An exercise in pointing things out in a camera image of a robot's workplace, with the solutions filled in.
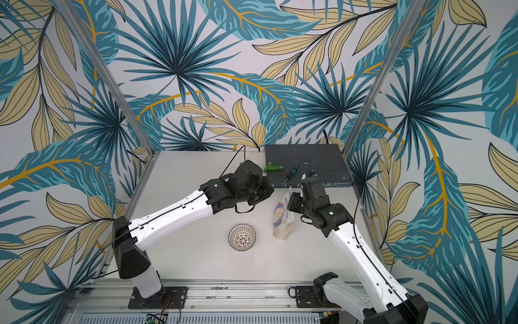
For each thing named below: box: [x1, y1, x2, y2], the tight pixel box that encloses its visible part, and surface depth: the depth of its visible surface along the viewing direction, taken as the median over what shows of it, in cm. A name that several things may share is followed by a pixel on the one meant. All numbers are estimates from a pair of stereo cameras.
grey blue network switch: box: [265, 143, 353, 189], surface depth 115 cm
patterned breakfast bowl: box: [227, 223, 257, 252], surface depth 87 cm
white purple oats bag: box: [272, 186, 295, 241], surface depth 83 cm
